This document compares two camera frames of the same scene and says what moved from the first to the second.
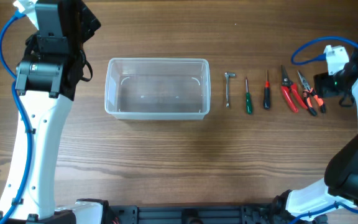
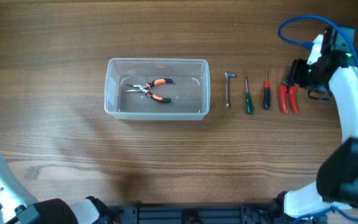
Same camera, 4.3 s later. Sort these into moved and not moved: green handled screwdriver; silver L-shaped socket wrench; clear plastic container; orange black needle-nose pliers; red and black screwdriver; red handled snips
Moved: orange black needle-nose pliers; red handled snips
Not moved: clear plastic container; silver L-shaped socket wrench; red and black screwdriver; green handled screwdriver
